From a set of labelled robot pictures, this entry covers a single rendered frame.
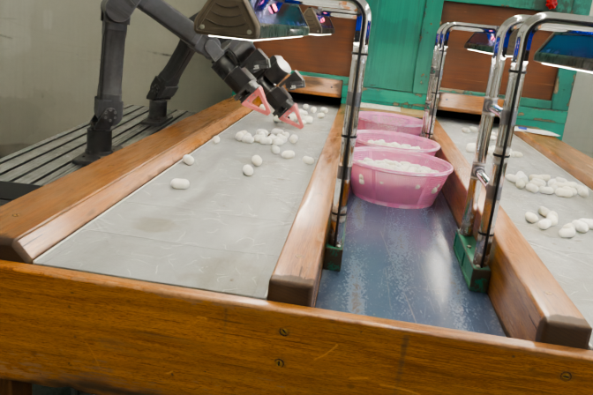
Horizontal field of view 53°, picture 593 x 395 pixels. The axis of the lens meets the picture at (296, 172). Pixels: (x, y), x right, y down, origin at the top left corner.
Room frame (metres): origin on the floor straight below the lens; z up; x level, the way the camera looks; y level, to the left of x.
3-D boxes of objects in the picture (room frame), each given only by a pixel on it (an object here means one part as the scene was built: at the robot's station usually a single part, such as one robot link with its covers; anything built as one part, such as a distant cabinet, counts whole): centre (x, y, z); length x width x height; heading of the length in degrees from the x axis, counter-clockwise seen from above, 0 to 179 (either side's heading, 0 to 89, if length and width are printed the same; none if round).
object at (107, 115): (1.53, 0.52, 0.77); 0.09 x 0.06 x 0.06; 27
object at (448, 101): (2.39, -0.68, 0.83); 0.30 x 0.06 x 0.07; 85
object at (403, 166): (1.43, -0.24, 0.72); 0.24 x 0.24 x 0.06
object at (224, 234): (1.58, 0.08, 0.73); 1.81 x 0.30 x 0.02; 175
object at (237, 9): (1.04, 0.07, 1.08); 0.62 x 0.08 x 0.07; 175
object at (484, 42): (1.95, -0.57, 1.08); 0.62 x 0.08 x 0.07; 175
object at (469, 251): (0.99, -0.40, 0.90); 0.20 x 0.19 x 0.45; 175
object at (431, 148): (1.71, -0.27, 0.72); 0.27 x 0.27 x 0.10
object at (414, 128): (2.15, -0.31, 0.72); 0.27 x 0.27 x 0.10
